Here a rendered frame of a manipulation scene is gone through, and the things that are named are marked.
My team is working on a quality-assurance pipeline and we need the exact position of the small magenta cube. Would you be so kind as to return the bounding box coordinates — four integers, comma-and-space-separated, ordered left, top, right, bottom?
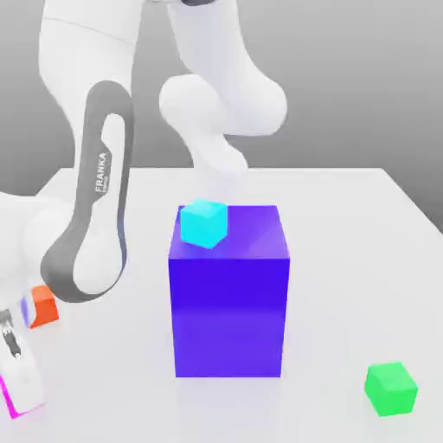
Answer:
0, 374, 48, 421

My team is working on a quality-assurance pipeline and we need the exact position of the large blue box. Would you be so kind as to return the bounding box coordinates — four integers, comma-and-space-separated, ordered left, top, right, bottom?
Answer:
168, 204, 292, 379

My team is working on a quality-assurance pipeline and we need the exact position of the small orange cube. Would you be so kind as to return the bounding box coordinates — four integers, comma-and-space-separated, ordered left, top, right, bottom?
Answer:
29, 285, 61, 331

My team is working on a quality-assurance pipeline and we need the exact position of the small green cube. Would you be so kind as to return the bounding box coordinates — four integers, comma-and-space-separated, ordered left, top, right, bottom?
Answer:
363, 361, 420, 419

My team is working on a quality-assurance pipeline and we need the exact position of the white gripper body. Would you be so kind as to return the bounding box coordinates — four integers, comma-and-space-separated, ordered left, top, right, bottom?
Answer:
0, 337, 47, 415

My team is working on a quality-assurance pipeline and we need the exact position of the small cyan cube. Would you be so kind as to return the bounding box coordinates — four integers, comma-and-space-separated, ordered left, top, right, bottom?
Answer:
179, 197, 229, 250

